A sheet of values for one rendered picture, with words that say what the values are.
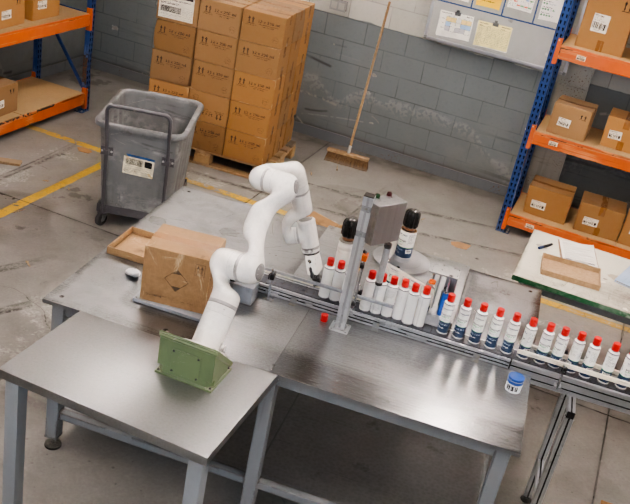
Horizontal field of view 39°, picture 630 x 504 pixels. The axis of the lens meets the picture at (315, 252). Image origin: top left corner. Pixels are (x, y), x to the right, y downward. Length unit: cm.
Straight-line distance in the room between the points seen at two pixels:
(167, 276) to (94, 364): 55
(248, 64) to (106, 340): 396
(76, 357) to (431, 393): 146
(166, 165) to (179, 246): 225
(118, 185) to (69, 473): 253
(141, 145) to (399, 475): 297
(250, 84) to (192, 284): 364
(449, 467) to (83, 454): 175
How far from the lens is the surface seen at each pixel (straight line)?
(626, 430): 566
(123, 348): 375
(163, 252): 390
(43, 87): 862
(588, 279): 534
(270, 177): 371
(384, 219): 384
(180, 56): 755
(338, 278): 414
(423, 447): 455
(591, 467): 524
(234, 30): 732
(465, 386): 395
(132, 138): 616
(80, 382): 355
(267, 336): 394
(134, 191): 633
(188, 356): 351
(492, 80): 825
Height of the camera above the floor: 294
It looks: 27 degrees down
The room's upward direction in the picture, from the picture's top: 11 degrees clockwise
